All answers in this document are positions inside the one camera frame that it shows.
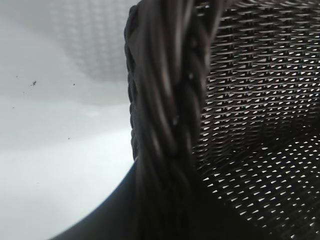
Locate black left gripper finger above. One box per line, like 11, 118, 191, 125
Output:
48, 158, 143, 240

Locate dark brown wicker basket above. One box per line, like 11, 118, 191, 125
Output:
124, 0, 320, 240

